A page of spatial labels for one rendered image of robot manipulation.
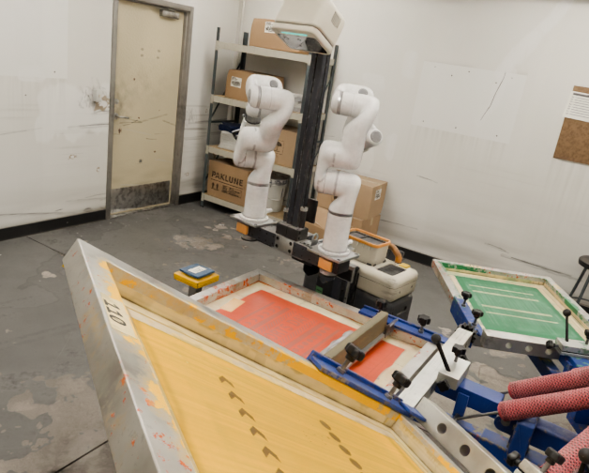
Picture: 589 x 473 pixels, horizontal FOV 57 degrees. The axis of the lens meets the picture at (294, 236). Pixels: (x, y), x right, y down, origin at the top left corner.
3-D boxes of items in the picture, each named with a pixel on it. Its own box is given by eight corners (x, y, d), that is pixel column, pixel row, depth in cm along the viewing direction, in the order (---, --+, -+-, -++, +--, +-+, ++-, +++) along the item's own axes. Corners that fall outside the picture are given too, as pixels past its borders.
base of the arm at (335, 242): (334, 241, 222) (340, 205, 217) (359, 251, 215) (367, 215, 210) (310, 248, 211) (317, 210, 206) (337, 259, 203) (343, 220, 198)
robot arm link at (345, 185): (354, 219, 201) (362, 176, 196) (319, 212, 203) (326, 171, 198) (355, 212, 211) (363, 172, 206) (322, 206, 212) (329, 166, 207)
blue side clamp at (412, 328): (354, 325, 198) (358, 308, 195) (361, 321, 202) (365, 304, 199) (433, 358, 183) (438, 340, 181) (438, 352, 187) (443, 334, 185)
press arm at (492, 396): (434, 392, 154) (438, 377, 153) (441, 383, 159) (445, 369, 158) (495, 419, 146) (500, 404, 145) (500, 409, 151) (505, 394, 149)
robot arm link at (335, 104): (370, 113, 190) (328, 106, 192) (366, 137, 211) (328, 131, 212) (378, 71, 194) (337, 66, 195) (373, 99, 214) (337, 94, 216)
